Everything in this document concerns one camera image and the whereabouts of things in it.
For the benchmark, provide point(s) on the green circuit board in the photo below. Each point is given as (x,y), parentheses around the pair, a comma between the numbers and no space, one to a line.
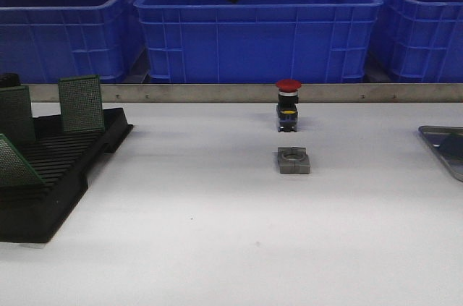
(16,171)
(16,115)
(81,104)
(452,146)

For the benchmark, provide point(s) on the silver metal tray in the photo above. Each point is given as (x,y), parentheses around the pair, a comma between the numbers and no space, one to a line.
(432,137)

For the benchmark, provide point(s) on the green circuit board front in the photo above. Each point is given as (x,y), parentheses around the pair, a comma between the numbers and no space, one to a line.
(16,171)

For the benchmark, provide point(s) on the black slotted board rack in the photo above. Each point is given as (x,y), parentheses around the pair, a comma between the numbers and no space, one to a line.
(34,214)

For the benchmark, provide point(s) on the blue crate centre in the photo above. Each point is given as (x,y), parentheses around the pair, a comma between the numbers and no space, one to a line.
(257,41)

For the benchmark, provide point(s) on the blue crate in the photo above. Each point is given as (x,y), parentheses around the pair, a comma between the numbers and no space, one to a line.
(257,41)
(419,40)
(44,40)

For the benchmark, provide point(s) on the red emergency stop button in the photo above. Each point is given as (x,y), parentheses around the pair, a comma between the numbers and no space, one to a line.
(286,109)

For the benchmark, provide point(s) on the blue crate front left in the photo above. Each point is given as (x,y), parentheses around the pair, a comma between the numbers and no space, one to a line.
(44,40)

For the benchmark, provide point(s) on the blue crate front right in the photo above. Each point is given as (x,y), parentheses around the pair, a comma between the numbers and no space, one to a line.
(419,40)

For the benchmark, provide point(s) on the grey metal mounting bracket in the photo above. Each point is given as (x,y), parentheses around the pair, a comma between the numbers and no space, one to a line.
(293,160)

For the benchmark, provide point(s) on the steel shelf front rail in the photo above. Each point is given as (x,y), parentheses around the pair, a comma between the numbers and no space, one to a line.
(267,93)

